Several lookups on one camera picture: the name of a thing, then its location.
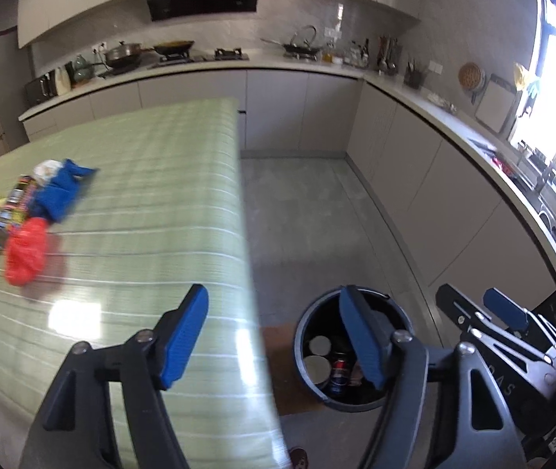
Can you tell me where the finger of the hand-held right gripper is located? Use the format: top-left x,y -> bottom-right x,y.
435,283 -> 556,367
483,287 -> 556,357

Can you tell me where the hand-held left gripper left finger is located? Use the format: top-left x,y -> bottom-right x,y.
19,283 -> 209,469

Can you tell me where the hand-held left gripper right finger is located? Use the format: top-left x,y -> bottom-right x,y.
339,284 -> 528,469

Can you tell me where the red paper cup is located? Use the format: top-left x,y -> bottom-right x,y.
308,335 -> 332,357

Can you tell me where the blue beer can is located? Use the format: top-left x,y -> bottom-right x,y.
326,358 -> 351,396

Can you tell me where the blue paper bowl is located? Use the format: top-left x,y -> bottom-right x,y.
302,354 -> 332,388

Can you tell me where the black bucket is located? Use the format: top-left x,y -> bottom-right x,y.
292,284 -> 414,414

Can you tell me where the red plastic bag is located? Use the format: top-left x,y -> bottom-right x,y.
4,217 -> 49,286

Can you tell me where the blue cloth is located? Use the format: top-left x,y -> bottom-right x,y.
29,159 -> 99,223

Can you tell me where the small dark can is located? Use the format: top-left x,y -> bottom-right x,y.
8,175 -> 39,220
0,212 -> 15,255

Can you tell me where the white tissue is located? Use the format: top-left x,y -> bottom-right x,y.
32,159 -> 64,181

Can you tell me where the wooden stool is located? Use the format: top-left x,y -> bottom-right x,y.
258,325 -> 328,418

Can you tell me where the kitchen sink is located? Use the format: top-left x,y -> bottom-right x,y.
471,137 -> 556,255

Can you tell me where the green checked tablecloth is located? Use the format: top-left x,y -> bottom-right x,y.
0,98 -> 291,469

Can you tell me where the chrome faucet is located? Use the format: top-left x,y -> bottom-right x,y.
517,141 -> 556,193

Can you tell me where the red sink basket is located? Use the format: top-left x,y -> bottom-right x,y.
490,154 -> 518,177

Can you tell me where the white cutting board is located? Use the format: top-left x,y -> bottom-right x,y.
474,74 -> 518,134

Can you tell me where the round bamboo trivet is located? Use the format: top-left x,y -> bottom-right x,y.
458,62 -> 485,93

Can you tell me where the black chopstick holder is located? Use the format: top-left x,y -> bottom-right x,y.
404,61 -> 428,90

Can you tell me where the yellow cloth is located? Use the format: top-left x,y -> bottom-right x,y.
513,62 -> 540,91

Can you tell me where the grey kitchen counter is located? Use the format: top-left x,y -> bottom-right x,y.
18,56 -> 556,333

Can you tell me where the utensil holder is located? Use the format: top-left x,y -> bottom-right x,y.
378,35 -> 402,75

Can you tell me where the gas stove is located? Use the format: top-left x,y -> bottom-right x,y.
97,49 -> 250,79

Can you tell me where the white jug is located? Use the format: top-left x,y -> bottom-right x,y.
54,66 -> 72,95

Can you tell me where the green ceramic jar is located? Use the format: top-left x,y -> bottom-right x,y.
72,55 -> 94,84

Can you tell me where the black microwave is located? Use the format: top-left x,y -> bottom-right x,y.
25,71 -> 59,107

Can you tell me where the lidded cooking pot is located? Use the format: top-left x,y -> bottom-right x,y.
103,40 -> 143,69

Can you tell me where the frying pan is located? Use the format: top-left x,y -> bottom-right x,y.
141,40 -> 195,57

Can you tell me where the wok with arched handle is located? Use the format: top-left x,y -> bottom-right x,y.
260,25 -> 323,57

